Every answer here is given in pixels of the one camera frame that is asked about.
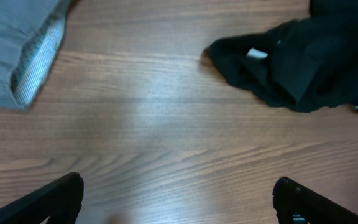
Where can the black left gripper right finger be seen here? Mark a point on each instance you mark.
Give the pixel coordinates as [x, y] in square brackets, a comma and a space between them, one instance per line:
[296, 204]

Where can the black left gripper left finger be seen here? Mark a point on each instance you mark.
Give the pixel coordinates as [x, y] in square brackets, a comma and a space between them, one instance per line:
[58, 202]

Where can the black t-shirt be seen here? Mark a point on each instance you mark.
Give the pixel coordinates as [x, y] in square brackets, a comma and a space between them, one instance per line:
[302, 64]

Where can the grey folded trousers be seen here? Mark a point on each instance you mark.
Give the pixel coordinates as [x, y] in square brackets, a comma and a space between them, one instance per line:
[31, 33]

